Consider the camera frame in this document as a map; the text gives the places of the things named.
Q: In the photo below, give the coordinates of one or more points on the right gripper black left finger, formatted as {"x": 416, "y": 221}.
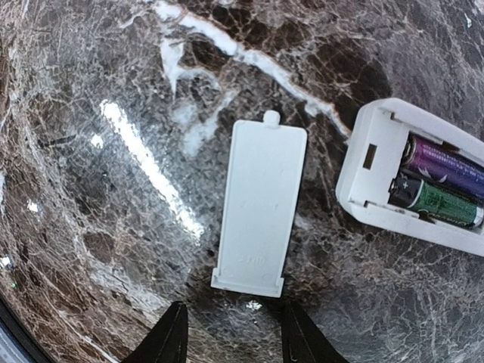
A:
{"x": 168, "y": 340}

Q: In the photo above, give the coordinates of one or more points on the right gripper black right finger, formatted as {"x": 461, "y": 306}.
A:
{"x": 302, "y": 341}

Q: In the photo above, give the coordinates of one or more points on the white battery cover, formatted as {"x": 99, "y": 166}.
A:
{"x": 264, "y": 173}

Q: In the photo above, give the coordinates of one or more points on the green battery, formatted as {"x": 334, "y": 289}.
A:
{"x": 433, "y": 202}

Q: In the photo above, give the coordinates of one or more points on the white air conditioner remote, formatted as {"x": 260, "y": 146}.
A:
{"x": 374, "y": 158}

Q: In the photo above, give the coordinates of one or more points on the blue battery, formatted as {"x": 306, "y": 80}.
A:
{"x": 432, "y": 162}

